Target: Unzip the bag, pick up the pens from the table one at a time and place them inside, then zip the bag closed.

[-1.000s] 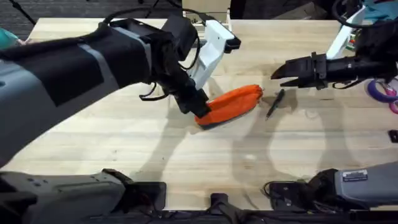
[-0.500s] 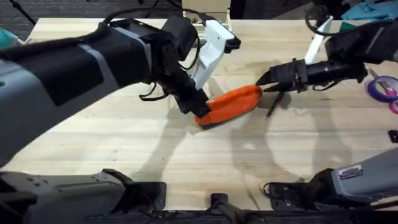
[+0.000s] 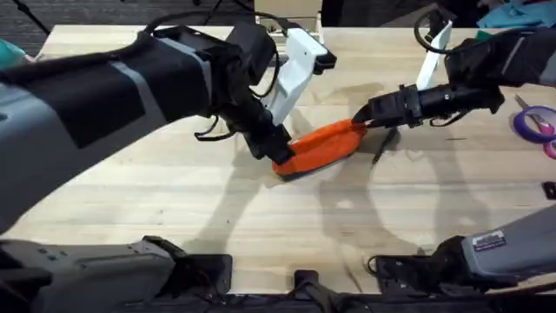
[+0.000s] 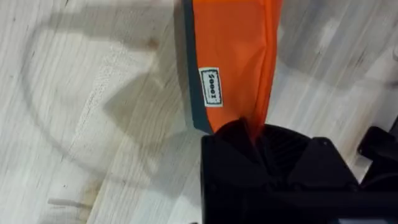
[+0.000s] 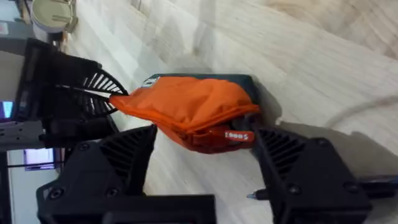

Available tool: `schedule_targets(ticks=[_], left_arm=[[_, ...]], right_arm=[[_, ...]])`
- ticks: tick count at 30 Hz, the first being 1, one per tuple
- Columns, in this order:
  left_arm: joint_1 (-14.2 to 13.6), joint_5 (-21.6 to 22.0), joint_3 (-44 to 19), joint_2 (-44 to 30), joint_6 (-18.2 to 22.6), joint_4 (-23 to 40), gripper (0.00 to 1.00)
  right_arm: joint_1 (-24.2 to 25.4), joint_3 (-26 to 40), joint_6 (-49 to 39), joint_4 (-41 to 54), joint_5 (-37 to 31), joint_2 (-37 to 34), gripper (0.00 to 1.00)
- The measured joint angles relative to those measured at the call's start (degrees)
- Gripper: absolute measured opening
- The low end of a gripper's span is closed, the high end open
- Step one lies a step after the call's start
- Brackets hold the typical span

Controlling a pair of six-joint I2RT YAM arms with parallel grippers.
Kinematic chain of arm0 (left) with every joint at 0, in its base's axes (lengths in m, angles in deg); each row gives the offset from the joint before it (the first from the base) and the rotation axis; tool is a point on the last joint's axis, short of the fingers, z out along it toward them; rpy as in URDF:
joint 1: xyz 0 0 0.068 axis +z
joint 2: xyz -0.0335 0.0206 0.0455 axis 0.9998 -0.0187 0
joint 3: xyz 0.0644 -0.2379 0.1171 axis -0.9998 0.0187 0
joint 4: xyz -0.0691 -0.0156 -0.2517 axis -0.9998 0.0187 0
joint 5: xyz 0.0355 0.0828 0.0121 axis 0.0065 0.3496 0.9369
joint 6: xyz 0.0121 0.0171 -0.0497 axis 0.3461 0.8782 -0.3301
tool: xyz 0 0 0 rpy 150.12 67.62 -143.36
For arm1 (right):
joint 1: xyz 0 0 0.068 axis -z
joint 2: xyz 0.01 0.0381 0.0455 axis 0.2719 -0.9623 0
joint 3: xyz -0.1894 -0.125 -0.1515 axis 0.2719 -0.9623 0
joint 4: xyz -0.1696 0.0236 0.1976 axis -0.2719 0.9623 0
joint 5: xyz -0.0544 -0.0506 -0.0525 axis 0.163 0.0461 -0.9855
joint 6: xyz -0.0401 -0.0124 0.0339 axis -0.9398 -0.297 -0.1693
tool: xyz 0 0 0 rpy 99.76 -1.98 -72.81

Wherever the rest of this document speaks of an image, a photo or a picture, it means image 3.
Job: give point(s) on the black stand leg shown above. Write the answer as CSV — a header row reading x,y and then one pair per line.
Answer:
x,y
30,15

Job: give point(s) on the teal cloth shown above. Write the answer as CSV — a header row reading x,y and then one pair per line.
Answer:
x,y
517,17

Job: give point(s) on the small black block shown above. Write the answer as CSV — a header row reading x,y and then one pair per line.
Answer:
x,y
550,190

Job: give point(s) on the purple tape roll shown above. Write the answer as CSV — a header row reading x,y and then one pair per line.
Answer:
x,y
519,128

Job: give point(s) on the grey and black right arm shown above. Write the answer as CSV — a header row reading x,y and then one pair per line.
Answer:
x,y
512,248

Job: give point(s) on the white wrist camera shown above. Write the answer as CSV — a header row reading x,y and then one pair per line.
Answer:
x,y
295,74
432,61

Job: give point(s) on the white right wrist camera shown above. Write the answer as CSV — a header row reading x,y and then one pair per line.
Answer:
x,y
432,61

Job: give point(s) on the orange zip bag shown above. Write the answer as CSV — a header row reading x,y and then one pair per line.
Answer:
x,y
323,148

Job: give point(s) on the teal soft object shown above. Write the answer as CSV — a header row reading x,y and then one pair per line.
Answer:
x,y
8,54

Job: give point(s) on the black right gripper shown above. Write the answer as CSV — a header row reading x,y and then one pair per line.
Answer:
x,y
434,104

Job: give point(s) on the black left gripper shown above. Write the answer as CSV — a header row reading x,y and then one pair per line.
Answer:
x,y
236,108

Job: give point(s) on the grey and black left arm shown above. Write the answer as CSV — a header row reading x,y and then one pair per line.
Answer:
x,y
65,130

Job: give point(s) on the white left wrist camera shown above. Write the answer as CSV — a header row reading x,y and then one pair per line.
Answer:
x,y
295,74

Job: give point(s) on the black pen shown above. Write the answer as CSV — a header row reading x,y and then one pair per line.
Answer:
x,y
384,145

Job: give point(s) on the black left wrist plate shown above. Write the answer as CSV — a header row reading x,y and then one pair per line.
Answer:
x,y
254,48

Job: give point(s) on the pale cardboard box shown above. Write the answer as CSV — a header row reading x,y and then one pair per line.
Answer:
x,y
286,8

